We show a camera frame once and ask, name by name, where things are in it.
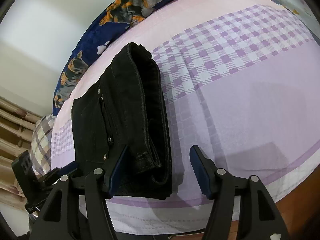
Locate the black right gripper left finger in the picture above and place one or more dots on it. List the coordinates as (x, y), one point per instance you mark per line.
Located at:
(113, 169)

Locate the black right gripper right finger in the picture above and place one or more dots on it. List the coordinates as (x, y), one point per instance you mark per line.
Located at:
(204, 170)

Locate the black pants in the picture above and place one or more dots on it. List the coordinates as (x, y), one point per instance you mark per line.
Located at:
(126, 107)

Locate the grey checked pillow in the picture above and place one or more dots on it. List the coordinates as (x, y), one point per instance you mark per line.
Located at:
(40, 150)

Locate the beige striped curtain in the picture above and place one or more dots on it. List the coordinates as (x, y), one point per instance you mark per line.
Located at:
(17, 126)

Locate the pink purple checked bedsheet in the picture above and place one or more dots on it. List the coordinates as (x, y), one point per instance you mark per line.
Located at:
(241, 80)

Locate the navy blue orange patterned blanket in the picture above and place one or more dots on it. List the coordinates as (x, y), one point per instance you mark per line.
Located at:
(119, 16)

